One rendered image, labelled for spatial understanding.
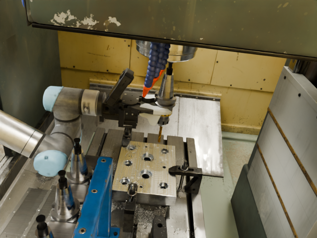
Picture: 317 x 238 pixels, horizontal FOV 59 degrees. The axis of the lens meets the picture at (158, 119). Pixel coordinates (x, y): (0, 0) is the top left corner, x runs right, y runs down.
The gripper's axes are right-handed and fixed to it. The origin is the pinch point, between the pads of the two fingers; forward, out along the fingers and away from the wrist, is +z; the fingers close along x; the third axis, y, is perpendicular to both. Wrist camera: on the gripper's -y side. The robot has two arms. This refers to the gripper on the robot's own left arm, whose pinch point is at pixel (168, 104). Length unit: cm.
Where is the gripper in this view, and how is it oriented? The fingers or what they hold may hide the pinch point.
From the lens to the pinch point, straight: 82.1
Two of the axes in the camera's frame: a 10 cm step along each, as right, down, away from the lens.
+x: -0.4, 5.3, -8.4
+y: -1.0, 8.4, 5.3
